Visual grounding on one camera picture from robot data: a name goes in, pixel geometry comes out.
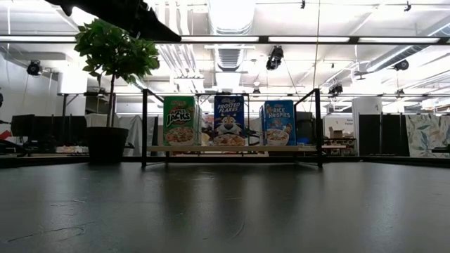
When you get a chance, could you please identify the cardboard box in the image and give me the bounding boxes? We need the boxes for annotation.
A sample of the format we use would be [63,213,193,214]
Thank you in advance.
[328,126,347,140]

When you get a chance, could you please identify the green Apple Jacks cereal box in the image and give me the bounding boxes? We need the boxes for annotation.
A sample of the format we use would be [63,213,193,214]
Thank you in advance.
[162,96,203,147]

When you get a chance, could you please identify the black plant pot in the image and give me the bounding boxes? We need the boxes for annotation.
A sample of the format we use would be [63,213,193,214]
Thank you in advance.
[86,126,130,165]

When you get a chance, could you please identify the black overhead frame bar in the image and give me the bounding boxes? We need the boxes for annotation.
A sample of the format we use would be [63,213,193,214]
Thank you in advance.
[0,34,450,46]

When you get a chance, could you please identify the light blue Rice Krispies box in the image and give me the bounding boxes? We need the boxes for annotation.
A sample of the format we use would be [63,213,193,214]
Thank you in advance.
[259,99,297,147]

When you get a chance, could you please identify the black partition panels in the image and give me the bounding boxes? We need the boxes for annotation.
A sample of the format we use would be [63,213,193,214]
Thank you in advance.
[10,114,88,150]

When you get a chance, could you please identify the dark divider panels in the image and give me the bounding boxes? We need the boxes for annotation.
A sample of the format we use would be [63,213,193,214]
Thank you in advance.
[357,113,411,157]

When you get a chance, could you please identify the dark blue Frosted Flakes box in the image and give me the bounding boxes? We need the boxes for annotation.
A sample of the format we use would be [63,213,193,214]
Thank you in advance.
[213,95,246,147]

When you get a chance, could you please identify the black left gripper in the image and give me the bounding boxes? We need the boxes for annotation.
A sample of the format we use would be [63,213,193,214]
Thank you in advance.
[44,0,183,44]

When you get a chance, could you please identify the black table mat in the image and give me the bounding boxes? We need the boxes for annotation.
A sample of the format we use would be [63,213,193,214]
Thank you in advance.
[0,161,450,253]

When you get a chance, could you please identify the black hanging overhead camera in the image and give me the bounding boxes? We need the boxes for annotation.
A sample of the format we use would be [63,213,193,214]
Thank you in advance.
[265,45,285,72]

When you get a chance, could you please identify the green leafy plant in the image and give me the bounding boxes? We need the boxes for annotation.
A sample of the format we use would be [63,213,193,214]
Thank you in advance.
[73,19,161,129]

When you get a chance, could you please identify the floral curtain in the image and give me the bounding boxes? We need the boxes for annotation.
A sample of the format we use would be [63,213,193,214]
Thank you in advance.
[405,112,450,158]

